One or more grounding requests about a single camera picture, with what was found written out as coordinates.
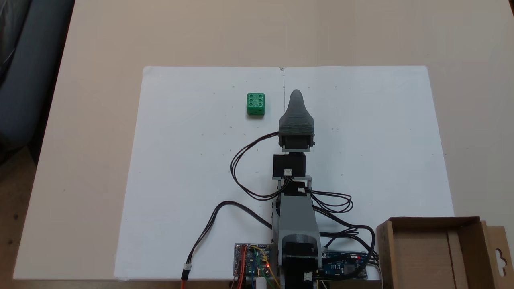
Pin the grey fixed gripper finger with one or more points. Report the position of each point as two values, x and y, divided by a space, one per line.
296 105

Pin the green die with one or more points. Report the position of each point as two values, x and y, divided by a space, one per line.
255 103

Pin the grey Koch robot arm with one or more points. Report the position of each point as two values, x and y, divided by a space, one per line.
296 216

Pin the white paper sheet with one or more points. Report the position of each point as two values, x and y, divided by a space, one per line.
381 152
188 160

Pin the green motor controller circuit board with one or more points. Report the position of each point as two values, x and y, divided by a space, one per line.
253 261

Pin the blue power circuit board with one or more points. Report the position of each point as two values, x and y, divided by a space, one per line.
341 265

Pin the brown cardboard box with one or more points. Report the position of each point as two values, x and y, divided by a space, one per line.
425 257

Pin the dark grey fabric chair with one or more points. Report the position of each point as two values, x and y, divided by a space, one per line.
28 80

